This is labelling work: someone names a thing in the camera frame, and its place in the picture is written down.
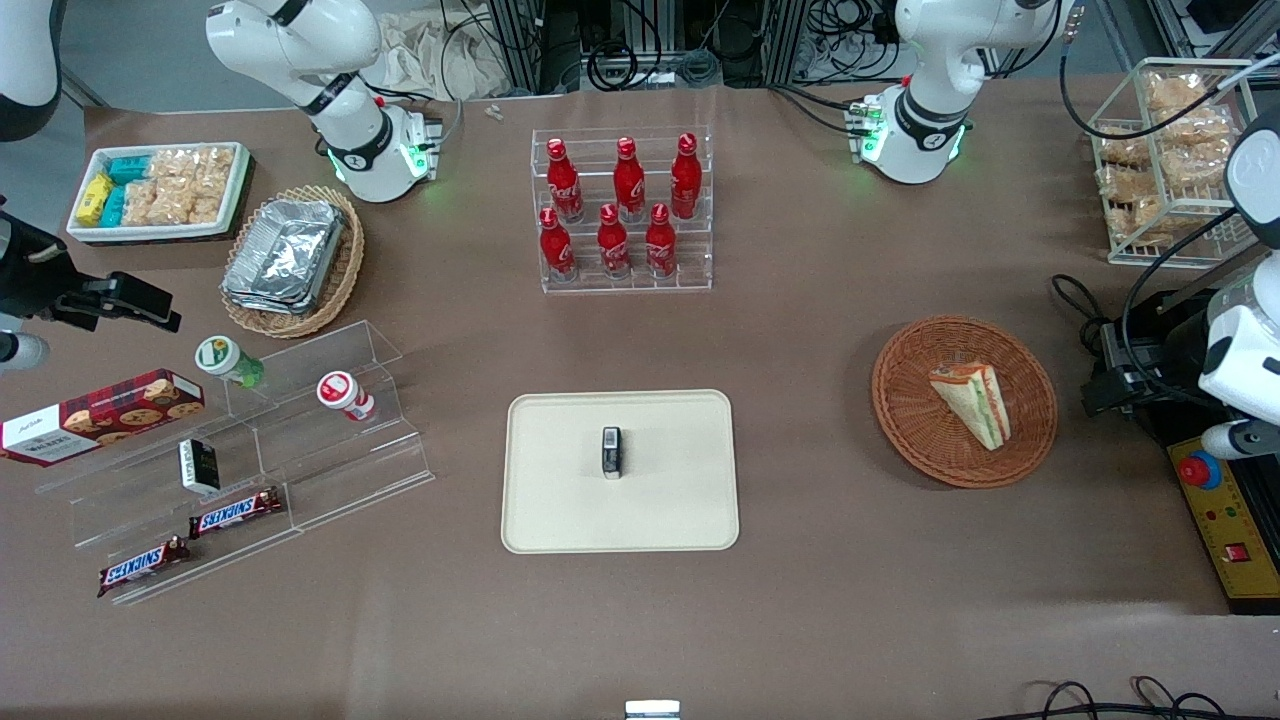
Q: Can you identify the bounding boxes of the clear acrylic step shelf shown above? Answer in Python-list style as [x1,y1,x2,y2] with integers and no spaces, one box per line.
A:
[35,320,437,607]

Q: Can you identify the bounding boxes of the white crumpled cloth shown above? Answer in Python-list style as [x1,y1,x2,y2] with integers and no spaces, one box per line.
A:
[378,8,513,102]

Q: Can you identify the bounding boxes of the white wire rack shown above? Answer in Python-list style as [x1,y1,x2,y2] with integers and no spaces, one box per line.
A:
[1087,57,1280,270]

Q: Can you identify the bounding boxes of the green drink bottle white lid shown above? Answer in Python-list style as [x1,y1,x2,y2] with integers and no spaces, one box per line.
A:
[194,336,267,390]

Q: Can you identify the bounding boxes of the black cable on table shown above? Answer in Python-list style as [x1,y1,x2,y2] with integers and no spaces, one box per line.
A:
[1050,274,1113,353]

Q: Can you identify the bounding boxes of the black appliance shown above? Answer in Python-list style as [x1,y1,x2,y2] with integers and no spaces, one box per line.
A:
[1083,288,1280,453]

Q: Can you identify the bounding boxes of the yellow snack packet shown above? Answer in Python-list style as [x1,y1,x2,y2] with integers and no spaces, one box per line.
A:
[76,172,114,227]

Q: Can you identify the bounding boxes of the clear bag fried snacks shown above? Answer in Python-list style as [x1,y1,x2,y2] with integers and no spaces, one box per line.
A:
[1144,71,1209,113]
[1154,104,1235,147]
[1097,164,1162,202]
[1164,140,1241,190]
[1097,127,1152,167]
[1104,195,1177,247]

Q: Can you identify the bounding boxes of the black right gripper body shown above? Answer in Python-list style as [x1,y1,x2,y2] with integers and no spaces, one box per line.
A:
[0,212,103,329]

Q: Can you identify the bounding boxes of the black cable at table edge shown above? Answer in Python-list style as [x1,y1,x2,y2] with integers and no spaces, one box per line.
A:
[1000,677,1280,720]

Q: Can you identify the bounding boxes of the small black white box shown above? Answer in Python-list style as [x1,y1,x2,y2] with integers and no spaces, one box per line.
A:
[178,438,222,495]

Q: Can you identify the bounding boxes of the coiled black cable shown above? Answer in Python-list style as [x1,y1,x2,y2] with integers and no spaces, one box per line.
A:
[586,38,643,93]

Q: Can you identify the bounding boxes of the clear acrylic bottle rack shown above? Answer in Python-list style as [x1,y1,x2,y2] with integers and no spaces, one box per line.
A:
[530,126,714,295]

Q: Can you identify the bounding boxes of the red cola bottle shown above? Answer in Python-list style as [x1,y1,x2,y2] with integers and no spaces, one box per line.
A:
[612,137,647,224]
[546,138,585,224]
[539,207,578,284]
[670,133,704,222]
[644,203,679,282]
[597,203,633,282]

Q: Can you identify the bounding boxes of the white rectangular snack bin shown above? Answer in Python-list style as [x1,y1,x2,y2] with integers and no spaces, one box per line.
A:
[66,142,251,245]

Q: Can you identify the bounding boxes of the black base cables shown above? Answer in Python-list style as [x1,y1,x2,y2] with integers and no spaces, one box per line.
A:
[768,84,863,138]

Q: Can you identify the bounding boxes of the beige plastic tray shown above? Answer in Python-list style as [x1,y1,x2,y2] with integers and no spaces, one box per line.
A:
[500,389,741,555]

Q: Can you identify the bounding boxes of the triangular sandwich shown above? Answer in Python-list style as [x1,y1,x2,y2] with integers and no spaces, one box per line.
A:
[929,362,1012,452]

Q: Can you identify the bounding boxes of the red tartan cookie box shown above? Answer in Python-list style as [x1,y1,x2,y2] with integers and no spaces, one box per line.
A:
[0,368,207,469]

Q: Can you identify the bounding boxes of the brown round wicker basket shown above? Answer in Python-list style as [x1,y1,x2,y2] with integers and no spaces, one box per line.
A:
[871,316,1059,490]

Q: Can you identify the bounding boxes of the light tan wicker basket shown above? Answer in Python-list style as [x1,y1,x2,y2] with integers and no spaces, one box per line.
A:
[219,184,367,340]

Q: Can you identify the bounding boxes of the silver foil tray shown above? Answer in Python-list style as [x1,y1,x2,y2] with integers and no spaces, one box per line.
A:
[221,198,347,317]

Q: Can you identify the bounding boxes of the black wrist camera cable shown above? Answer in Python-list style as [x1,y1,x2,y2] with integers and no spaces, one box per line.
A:
[1058,0,1280,401]

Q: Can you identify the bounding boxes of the yellow emergency stop box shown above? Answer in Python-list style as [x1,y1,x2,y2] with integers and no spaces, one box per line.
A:
[1165,432,1280,615]

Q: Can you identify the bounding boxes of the grey metal bar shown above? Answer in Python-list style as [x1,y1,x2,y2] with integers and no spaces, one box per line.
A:
[1158,265,1253,314]

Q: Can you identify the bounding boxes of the red drink bottle white lid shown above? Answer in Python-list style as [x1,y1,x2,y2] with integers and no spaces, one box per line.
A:
[316,371,377,423]

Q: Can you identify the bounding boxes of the brown Snickers bar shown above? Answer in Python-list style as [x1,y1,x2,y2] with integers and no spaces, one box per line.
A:
[187,486,285,540]
[96,536,192,599]

